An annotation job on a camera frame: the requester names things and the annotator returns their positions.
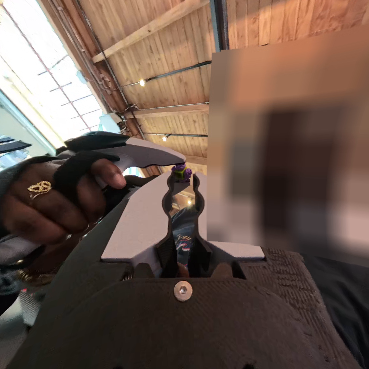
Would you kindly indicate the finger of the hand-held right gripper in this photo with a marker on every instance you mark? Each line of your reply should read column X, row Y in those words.
column 147, row 153

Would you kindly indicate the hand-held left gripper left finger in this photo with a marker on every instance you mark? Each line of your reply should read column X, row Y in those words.
column 138, row 228

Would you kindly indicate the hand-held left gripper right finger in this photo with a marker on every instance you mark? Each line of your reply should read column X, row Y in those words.
column 230, row 252

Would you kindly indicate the small lime flower brick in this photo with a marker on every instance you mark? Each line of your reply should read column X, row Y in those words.
column 179, row 168

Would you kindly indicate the purple yellow flower assembly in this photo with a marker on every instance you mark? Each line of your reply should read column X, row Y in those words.
column 186, row 173

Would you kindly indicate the person's right forearm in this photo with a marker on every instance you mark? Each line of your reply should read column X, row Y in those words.
column 14, row 248

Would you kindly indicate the person's right hand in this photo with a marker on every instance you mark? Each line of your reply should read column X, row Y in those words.
column 52, row 207

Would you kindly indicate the person's dark clothing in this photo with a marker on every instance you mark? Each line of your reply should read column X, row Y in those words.
column 346, row 305

